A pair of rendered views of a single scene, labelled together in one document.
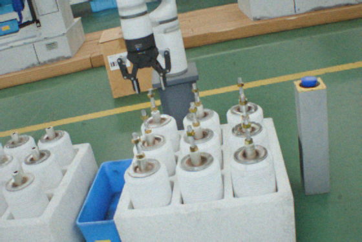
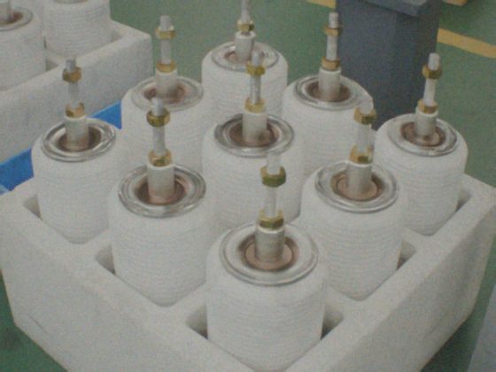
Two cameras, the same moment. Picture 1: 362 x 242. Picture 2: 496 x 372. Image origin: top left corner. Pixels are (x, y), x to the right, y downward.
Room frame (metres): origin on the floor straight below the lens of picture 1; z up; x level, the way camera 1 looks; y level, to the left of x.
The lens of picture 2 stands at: (0.36, -0.35, 0.65)
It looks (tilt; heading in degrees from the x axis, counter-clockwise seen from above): 36 degrees down; 32
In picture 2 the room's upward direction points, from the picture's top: 1 degrees clockwise
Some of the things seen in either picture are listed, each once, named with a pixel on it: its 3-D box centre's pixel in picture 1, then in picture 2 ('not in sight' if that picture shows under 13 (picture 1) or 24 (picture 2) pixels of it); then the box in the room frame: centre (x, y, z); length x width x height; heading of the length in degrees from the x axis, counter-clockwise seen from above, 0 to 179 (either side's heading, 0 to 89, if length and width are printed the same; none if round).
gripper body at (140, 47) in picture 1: (141, 49); not in sight; (1.03, 0.07, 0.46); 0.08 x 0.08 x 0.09
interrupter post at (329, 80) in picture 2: (199, 111); (329, 81); (1.01, -0.05, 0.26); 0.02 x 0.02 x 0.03
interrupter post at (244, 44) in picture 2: (156, 117); (244, 46); (1.03, 0.07, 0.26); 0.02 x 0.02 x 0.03
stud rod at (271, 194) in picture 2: (247, 133); (271, 198); (0.76, -0.13, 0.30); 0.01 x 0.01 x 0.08; 41
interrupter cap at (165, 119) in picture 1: (157, 121); (244, 57); (1.03, 0.07, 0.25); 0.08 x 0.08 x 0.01
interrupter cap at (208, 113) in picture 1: (200, 115); (329, 92); (1.01, -0.05, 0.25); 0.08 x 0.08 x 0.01
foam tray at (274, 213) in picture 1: (209, 190); (250, 267); (0.90, -0.03, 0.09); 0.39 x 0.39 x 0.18; 81
